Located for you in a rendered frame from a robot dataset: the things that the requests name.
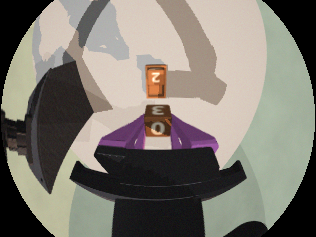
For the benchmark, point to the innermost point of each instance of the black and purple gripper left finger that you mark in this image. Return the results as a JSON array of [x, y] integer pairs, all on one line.
[[127, 135]]

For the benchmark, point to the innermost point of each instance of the brown cube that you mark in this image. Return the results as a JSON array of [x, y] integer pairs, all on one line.
[[155, 76], [157, 120]]

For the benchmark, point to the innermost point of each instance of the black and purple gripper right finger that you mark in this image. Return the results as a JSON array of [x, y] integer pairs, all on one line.
[[190, 136]]

